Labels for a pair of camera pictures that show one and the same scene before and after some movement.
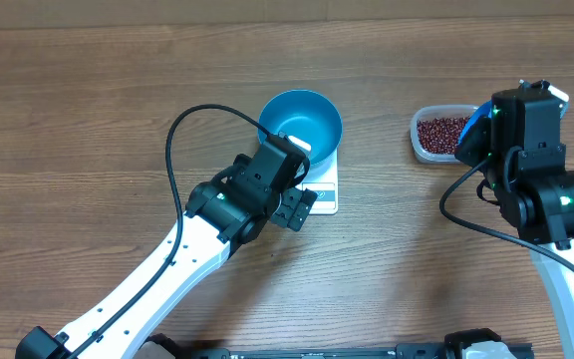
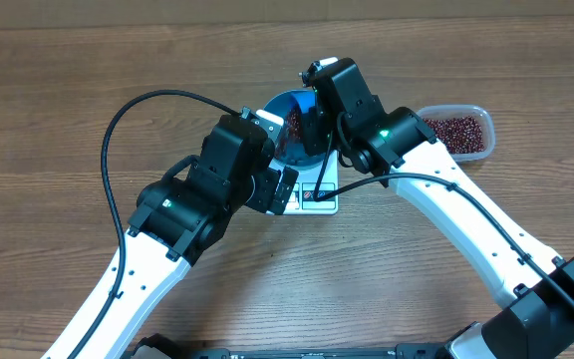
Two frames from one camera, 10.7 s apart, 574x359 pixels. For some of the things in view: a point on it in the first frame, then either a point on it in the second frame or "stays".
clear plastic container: x=435 y=132 stays
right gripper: x=481 y=144 → x=316 y=127
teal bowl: x=306 y=116 stays
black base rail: x=403 y=351 stays
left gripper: x=295 y=209 → x=264 y=200
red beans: x=439 y=135 stays
